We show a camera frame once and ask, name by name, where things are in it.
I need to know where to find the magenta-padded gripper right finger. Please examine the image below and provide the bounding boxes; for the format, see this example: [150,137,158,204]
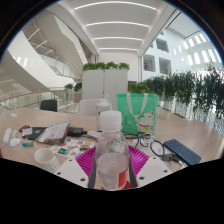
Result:
[128,144,173,189]

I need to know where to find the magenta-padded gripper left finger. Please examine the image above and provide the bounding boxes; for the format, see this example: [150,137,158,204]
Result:
[53,147,98,190]

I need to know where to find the clear water bottle red label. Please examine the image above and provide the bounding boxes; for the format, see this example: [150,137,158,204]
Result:
[94,110,131,192]

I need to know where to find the colourful sticker sheet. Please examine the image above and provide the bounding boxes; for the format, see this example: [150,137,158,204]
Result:
[49,137,96,158]

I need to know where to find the black power adapter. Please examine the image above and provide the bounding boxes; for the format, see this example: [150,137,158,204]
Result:
[68,126,84,138]

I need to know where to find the white grid-pattern mug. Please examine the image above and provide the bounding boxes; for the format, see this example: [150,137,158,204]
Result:
[33,147,61,174]

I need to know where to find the open paper booklet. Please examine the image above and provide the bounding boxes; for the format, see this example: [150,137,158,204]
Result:
[34,120,73,146]

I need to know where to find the green tote bag cat print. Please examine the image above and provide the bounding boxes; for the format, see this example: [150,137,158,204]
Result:
[115,92,160,136]

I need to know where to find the white chair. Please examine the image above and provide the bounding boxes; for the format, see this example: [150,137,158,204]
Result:
[78,98,113,117]

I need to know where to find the clear tumbler with white lid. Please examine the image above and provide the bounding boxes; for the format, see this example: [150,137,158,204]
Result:
[95,99,112,131]

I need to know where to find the black tablet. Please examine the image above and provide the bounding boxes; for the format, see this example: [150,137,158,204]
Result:
[24,125,48,141]

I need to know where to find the small teal packet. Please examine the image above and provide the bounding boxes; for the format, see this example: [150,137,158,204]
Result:
[21,140,35,148]

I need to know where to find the small white card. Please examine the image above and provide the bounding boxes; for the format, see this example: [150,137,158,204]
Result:
[21,127,34,137]

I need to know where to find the black chair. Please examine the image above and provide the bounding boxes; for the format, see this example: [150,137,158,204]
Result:
[39,99,59,113]

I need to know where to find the small red black wallet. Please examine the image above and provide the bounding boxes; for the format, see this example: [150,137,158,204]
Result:
[18,124,31,133]

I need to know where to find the white computer mouse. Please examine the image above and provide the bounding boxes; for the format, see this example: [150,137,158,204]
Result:
[8,137,22,148]

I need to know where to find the potted green plant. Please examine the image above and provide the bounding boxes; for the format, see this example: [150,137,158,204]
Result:
[63,82,83,103]

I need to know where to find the white cabinet topped with plants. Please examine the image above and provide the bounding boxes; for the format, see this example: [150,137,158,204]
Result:
[81,61,131,108]

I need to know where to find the white power strip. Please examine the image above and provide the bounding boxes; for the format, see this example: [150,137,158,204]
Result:
[2,127,13,145]

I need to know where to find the row of green hedge plants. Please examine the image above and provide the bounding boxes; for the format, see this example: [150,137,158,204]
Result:
[128,64,224,124]

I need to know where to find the ceiling strip lights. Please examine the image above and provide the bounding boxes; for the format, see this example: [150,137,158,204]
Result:
[73,0,158,53]

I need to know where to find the tangle of black cables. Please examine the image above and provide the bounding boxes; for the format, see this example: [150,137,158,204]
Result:
[81,129,188,168]

